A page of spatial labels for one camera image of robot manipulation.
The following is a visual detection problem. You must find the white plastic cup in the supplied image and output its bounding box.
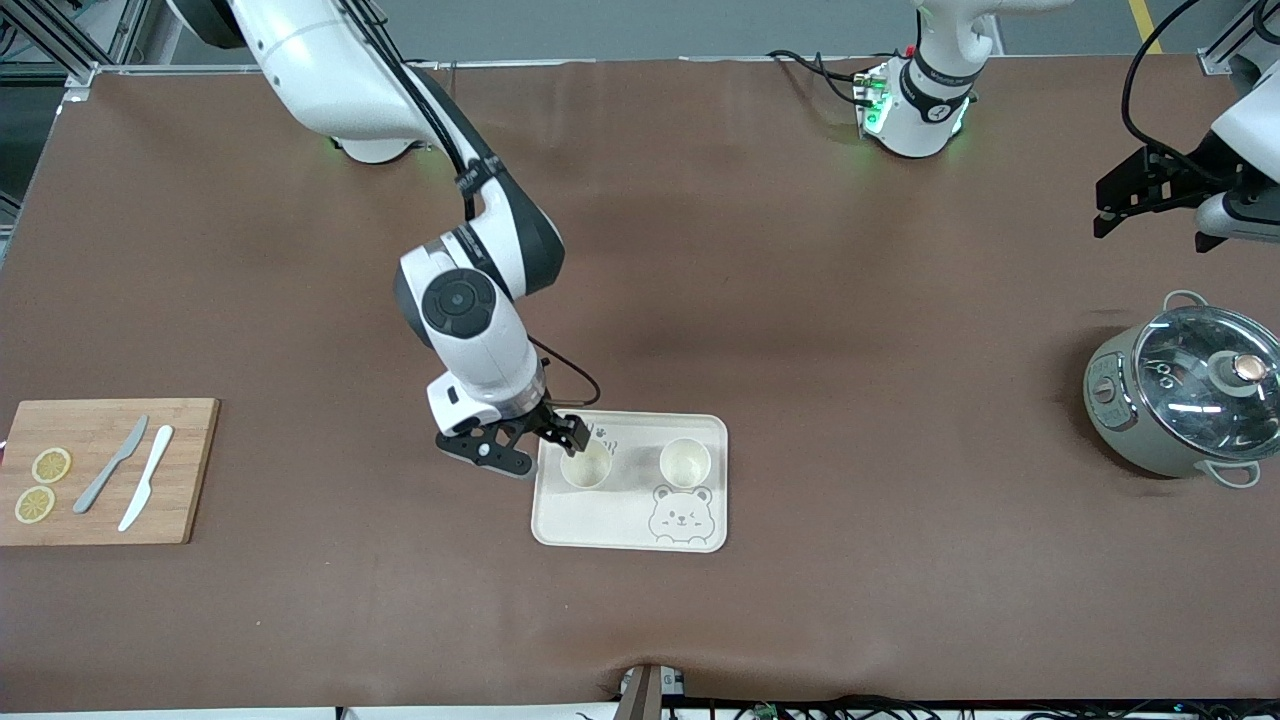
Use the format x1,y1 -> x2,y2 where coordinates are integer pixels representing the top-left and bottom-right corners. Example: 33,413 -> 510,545
559,440 -> 613,490
659,437 -> 712,489

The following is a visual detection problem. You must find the white tray with bear print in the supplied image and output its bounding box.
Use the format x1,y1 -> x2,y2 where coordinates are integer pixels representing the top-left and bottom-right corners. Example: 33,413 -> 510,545
530,410 -> 729,554

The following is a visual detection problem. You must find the glass pot lid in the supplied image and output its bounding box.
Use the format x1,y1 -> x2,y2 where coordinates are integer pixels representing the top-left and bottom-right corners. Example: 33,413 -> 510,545
1133,305 -> 1280,463

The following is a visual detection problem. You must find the grey-green cooking pot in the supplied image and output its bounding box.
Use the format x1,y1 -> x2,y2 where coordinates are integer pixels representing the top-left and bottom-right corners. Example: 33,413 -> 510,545
1083,290 -> 1280,489

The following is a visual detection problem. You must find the wooden cutting board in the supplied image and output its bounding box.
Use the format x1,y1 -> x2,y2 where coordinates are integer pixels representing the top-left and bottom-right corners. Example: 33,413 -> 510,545
0,398 -> 221,547

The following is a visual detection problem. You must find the white plastic knife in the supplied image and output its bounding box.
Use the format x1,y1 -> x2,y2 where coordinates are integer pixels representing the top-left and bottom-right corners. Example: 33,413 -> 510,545
118,425 -> 175,533

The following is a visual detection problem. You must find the grey plastic knife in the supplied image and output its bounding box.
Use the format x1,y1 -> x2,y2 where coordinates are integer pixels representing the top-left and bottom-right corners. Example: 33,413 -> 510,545
73,415 -> 150,515

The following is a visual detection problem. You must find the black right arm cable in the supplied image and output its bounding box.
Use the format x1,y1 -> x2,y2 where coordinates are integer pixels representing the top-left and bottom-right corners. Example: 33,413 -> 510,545
340,0 -> 603,409

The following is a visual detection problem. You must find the aluminium frame post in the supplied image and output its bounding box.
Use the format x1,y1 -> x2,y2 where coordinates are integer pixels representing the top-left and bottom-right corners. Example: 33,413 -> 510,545
1198,0 -> 1280,76
0,0 -> 151,101

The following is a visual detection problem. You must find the grey metal table bracket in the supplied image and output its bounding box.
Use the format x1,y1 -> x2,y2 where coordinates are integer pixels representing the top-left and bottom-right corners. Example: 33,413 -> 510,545
620,665 -> 686,720

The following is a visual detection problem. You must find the black base cable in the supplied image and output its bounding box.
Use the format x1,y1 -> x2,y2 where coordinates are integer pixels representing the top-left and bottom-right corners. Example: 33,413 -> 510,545
768,48 -> 876,106

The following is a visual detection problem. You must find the aluminium table edge rail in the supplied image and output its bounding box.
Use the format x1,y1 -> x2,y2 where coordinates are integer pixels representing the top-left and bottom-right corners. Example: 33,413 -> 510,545
60,58 -> 926,76

